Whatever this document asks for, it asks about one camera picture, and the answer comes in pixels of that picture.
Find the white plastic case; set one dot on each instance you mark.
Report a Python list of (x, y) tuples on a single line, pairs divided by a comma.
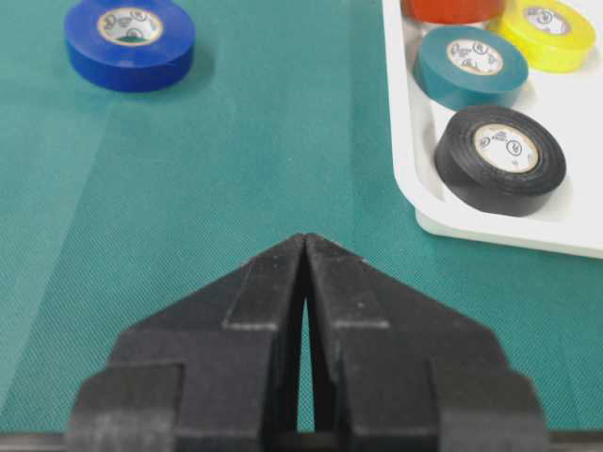
[(568, 105)]

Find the black tape roll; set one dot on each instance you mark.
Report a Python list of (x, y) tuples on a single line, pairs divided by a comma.
[(499, 161)]

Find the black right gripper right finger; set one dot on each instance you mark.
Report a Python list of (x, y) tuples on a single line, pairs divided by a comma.
[(409, 372)]

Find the red tape roll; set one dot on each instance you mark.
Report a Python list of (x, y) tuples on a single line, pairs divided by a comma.
[(452, 11)]

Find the green table cloth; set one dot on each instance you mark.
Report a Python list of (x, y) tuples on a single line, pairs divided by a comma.
[(115, 205)]

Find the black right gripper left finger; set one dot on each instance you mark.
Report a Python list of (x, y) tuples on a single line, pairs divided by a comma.
[(214, 371)]

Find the teal tape roll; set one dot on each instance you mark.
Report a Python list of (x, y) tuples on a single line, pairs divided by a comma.
[(460, 66)]

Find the yellow tape roll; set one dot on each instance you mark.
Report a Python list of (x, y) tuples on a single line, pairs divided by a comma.
[(552, 36)]

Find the blue tape roll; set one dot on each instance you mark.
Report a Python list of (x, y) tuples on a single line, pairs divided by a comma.
[(130, 46)]

